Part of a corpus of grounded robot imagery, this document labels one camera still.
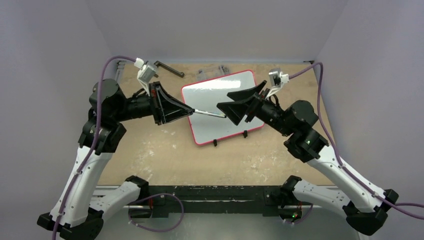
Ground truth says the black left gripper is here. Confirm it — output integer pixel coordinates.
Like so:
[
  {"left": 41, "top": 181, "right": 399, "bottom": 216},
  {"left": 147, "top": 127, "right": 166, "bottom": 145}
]
[{"left": 113, "top": 81, "right": 192, "bottom": 125}]

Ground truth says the white dry erase marker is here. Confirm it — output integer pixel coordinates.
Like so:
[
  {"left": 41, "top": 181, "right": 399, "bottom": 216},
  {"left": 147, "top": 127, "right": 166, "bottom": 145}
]
[{"left": 194, "top": 109, "right": 227, "bottom": 119}]

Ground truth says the red framed whiteboard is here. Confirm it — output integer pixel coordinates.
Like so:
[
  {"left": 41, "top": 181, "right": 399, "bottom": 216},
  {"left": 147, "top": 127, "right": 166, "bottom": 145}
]
[{"left": 181, "top": 69, "right": 265, "bottom": 146}]

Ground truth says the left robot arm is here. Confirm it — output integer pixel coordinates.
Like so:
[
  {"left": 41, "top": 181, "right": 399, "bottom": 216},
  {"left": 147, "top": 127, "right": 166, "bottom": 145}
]
[{"left": 37, "top": 78, "right": 195, "bottom": 240}]

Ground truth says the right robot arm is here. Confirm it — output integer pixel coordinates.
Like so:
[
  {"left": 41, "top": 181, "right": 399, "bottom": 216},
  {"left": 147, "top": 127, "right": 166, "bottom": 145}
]
[{"left": 217, "top": 83, "right": 399, "bottom": 236}]

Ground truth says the clear plastic box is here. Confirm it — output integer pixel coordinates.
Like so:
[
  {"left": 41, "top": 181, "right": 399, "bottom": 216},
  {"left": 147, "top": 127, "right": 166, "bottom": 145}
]
[{"left": 196, "top": 64, "right": 232, "bottom": 82}]

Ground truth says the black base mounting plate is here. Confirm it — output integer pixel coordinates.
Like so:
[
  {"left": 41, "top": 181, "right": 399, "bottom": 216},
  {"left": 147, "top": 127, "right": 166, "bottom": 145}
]
[{"left": 128, "top": 185, "right": 311, "bottom": 222}]

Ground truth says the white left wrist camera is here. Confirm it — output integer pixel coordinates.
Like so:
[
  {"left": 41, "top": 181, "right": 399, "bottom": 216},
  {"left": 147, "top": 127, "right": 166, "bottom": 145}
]
[{"left": 134, "top": 57, "right": 158, "bottom": 95}]

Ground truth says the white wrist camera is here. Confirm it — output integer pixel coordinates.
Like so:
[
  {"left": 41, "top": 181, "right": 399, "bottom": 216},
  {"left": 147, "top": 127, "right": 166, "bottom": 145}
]
[
  {"left": 265, "top": 68, "right": 290, "bottom": 99},
  {"left": 134, "top": 57, "right": 158, "bottom": 95}
]

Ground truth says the black metal crank handle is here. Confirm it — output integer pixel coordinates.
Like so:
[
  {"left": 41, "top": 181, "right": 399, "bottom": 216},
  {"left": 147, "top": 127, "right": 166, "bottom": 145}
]
[{"left": 154, "top": 60, "right": 185, "bottom": 78}]

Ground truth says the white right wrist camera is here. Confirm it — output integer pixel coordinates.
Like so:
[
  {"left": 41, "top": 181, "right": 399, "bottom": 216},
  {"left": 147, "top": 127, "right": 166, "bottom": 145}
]
[{"left": 265, "top": 68, "right": 290, "bottom": 99}]

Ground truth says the aluminium frame rail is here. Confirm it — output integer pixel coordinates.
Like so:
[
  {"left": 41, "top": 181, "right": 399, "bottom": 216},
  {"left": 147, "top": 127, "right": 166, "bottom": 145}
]
[{"left": 98, "top": 59, "right": 127, "bottom": 185}]

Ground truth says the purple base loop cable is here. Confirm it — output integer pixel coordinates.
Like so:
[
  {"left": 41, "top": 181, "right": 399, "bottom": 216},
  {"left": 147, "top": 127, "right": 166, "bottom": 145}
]
[{"left": 127, "top": 193, "right": 185, "bottom": 233}]

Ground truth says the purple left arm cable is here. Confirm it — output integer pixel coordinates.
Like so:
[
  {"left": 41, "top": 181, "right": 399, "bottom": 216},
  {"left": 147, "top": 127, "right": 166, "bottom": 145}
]
[{"left": 51, "top": 55, "right": 137, "bottom": 240}]

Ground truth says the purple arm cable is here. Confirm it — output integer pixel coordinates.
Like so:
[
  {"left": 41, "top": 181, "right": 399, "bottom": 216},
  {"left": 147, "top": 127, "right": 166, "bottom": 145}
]
[
  {"left": 51, "top": 55, "right": 137, "bottom": 240},
  {"left": 288, "top": 61, "right": 424, "bottom": 221}
]

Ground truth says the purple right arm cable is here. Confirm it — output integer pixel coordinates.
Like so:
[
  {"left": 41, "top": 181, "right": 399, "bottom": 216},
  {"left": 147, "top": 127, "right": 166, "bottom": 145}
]
[{"left": 288, "top": 61, "right": 424, "bottom": 221}]

